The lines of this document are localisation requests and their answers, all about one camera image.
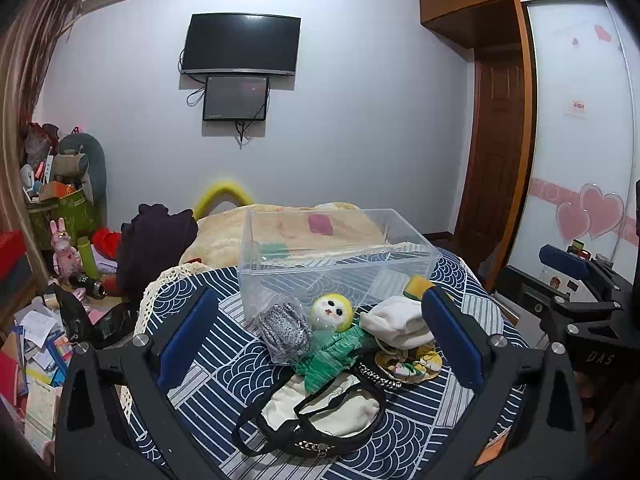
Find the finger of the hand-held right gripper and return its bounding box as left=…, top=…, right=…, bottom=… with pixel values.
left=538, top=244, right=640, bottom=306
left=499, top=265, right=624, bottom=330

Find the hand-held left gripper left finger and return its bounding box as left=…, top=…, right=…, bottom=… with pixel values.
left=54, top=287, right=236, bottom=480

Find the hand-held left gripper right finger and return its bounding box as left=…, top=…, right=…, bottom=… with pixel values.
left=420, top=285, right=589, bottom=480

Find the yellow floral cloth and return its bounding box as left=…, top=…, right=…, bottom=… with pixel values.
left=374, top=342, right=444, bottom=386

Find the white knit sock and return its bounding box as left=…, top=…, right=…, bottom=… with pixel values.
left=360, top=296, right=437, bottom=351

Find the grey knit cloth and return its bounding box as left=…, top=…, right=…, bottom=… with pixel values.
left=256, top=296, right=314, bottom=365

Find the yellow-headed doll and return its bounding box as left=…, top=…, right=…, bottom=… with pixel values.
left=295, top=294, right=377, bottom=393

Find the clear plastic storage box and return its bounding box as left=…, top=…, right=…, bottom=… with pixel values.
left=237, top=207, right=443, bottom=322

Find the cream bag with black straps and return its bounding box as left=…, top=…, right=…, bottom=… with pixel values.
left=232, top=364, right=404, bottom=459

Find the blue wave-patterned blanket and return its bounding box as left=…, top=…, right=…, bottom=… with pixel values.
left=120, top=246, right=532, bottom=480

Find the yellow and green sponge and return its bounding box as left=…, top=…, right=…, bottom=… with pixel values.
left=403, top=275, right=437, bottom=302

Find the black plastic bag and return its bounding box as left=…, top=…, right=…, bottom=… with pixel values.
left=49, top=282, right=142, bottom=352

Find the dark purple cloth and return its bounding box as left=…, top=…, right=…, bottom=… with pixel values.
left=116, top=203, right=200, bottom=305

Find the white sliding door with hearts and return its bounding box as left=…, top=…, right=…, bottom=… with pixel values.
left=505, top=0, right=640, bottom=273

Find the beige fleece blanket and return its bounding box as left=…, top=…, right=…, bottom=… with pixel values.
left=179, top=202, right=398, bottom=267

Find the black flashlight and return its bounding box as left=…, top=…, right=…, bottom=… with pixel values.
left=68, top=270, right=107, bottom=300

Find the brown wooden door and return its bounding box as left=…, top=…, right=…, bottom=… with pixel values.
left=452, top=45, right=527, bottom=252

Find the red cloth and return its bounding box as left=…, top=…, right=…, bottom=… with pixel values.
left=92, top=227, right=124, bottom=262

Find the light green bottle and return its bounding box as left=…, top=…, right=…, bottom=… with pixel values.
left=75, top=236, right=101, bottom=281

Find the pink rabbit toy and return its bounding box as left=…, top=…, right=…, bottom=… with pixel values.
left=49, top=217, right=84, bottom=277

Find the yellow foam tube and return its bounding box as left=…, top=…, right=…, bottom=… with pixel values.
left=193, top=182, right=254, bottom=219

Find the pile of papers and books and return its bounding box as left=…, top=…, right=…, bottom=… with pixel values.
left=0, top=294, right=77, bottom=463

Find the green cardboard box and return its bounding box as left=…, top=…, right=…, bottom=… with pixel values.
left=27, top=187, right=102, bottom=247

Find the pink rectangular object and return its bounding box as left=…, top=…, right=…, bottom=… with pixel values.
left=307, top=212, right=335, bottom=236

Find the red box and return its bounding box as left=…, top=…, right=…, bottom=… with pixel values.
left=0, top=230, right=32, bottom=283

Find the grey plush toy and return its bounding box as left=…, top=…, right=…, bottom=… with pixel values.
left=53, top=132, right=107, bottom=207

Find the brown wooden wardrobe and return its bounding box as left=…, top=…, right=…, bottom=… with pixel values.
left=418, top=0, right=608, bottom=281

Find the brown striped curtain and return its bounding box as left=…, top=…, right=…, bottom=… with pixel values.
left=0, top=0, right=87, bottom=286

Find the small black wall monitor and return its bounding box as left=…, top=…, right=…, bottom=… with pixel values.
left=202, top=75, right=271, bottom=123

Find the black wall television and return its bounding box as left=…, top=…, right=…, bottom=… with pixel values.
left=180, top=12, right=302, bottom=77

